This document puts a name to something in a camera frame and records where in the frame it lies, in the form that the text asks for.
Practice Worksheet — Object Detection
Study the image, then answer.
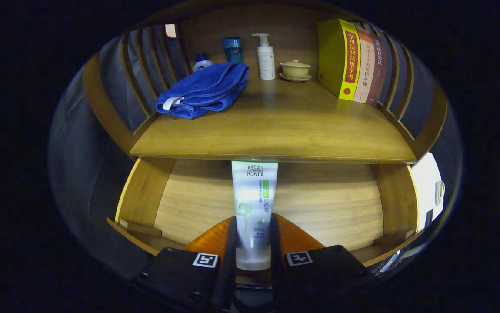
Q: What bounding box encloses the small white blue-capped bottle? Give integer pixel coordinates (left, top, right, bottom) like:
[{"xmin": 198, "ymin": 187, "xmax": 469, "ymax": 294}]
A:
[{"xmin": 193, "ymin": 53, "xmax": 213, "ymax": 73}]

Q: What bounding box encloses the cream and orange book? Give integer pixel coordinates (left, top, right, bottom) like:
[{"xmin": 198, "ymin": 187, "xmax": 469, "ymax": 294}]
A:
[{"xmin": 353, "ymin": 27, "xmax": 374, "ymax": 104}]

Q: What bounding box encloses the white pump bottle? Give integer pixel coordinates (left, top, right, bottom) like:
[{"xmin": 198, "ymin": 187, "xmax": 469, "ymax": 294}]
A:
[{"xmin": 251, "ymin": 33, "xmax": 276, "ymax": 80}]

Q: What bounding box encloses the wooden drawer with black knob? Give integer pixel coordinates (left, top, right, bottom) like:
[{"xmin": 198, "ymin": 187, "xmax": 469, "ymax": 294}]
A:
[{"xmin": 107, "ymin": 157, "xmax": 427, "ymax": 268}]

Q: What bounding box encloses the white cleanser tube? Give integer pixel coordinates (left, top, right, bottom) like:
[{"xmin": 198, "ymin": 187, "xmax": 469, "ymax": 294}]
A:
[{"xmin": 231, "ymin": 161, "xmax": 279, "ymax": 271}]

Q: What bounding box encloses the white side cabinet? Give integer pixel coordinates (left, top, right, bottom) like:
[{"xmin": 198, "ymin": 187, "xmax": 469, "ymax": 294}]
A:
[{"xmin": 411, "ymin": 152, "xmax": 446, "ymax": 231}]

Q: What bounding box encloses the wooden countertop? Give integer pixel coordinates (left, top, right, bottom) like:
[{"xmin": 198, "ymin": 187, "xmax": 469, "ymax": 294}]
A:
[{"xmin": 129, "ymin": 74, "xmax": 418, "ymax": 164}]

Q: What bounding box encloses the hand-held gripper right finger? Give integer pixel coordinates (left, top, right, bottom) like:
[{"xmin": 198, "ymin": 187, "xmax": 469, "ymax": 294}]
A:
[{"xmin": 270, "ymin": 213, "xmax": 370, "ymax": 305}]

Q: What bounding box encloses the blue folded towel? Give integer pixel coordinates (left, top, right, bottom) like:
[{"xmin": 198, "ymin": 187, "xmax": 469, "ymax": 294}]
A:
[{"xmin": 156, "ymin": 62, "xmax": 250, "ymax": 120}]

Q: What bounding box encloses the brown book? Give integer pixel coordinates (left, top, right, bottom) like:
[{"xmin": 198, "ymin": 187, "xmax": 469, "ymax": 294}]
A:
[{"xmin": 366, "ymin": 35, "xmax": 387, "ymax": 107}]

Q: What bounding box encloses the beige lidded tea cup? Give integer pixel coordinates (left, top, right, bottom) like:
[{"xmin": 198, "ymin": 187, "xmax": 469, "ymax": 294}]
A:
[{"xmin": 279, "ymin": 60, "xmax": 313, "ymax": 83}]

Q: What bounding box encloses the teal cylindrical bottle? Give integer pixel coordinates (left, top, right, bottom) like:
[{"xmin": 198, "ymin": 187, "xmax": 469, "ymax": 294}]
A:
[{"xmin": 222, "ymin": 37, "xmax": 245, "ymax": 65}]

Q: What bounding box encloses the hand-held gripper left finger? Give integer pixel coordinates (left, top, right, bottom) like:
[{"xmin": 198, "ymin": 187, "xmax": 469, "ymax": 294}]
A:
[{"xmin": 130, "ymin": 216, "xmax": 237, "ymax": 310}]

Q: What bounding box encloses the thick yellow book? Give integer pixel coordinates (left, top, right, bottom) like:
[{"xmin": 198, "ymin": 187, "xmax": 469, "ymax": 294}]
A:
[{"xmin": 317, "ymin": 18, "xmax": 361, "ymax": 101}]

